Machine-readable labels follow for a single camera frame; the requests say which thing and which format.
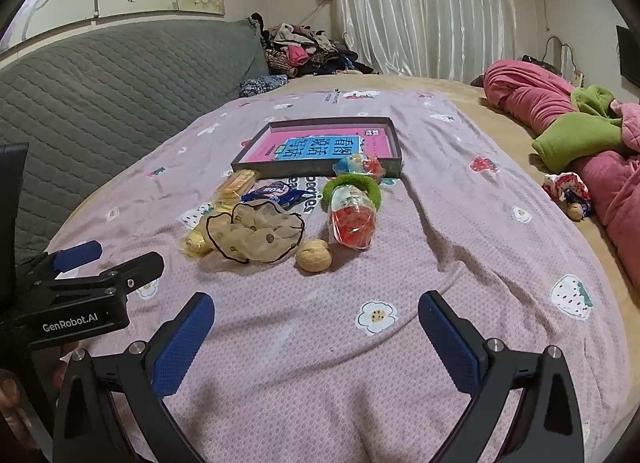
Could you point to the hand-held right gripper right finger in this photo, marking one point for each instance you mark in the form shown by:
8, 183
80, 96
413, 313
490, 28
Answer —
450, 343

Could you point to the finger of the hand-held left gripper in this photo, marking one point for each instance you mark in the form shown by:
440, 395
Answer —
135, 270
77, 253

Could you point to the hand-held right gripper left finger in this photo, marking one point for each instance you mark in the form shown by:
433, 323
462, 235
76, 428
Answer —
185, 343

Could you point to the yellow snack cake packet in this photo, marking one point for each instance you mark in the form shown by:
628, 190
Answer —
195, 243

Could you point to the beige sheer hair scrunchie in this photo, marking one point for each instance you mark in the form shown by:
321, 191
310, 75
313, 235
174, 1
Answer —
255, 233

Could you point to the orange snack cake packet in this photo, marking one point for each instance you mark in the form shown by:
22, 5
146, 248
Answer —
237, 183

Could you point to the red surprise egg toy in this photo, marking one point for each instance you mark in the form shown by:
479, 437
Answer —
352, 223

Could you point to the walnut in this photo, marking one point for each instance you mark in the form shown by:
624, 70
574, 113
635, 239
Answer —
313, 257

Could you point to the blue cookie packet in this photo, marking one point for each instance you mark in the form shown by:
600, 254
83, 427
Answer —
272, 191

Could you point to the green hair scrunchie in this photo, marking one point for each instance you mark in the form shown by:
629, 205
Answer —
374, 195

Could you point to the dark shallow cardboard box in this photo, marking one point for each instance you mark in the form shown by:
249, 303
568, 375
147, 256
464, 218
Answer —
280, 170

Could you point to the blue surprise egg toy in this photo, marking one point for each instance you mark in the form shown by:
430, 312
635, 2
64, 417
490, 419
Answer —
357, 165

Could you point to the person's left hand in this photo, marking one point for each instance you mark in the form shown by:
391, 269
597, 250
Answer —
10, 403

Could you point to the pink strawberry printed blanket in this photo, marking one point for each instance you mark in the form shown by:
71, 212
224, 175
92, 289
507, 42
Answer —
310, 368

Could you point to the grey quilted headboard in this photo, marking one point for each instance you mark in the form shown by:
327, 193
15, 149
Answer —
100, 108

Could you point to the pink book with blue label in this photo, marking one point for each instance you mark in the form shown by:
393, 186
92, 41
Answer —
267, 145

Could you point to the red and white doll toy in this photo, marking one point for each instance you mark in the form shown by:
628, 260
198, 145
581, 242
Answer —
565, 190

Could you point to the blue patterned cloth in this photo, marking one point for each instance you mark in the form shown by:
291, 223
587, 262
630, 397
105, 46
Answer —
262, 85

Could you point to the green fleece blanket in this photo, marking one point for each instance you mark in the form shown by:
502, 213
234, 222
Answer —
575, 138

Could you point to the brown fuzzy cloth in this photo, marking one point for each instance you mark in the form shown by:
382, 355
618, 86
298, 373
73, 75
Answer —
477, 80

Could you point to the pink quilt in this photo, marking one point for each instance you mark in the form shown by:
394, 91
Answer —
525, 88

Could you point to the pile of clothes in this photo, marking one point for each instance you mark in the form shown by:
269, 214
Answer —
300, 53

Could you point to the white arched mirror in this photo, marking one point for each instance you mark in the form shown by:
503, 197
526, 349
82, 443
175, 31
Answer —
562, 55

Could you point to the white shiny curtain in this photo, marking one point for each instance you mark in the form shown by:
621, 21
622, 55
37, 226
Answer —
425, 8

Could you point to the black television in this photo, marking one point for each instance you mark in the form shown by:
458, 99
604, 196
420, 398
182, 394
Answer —
629, 58

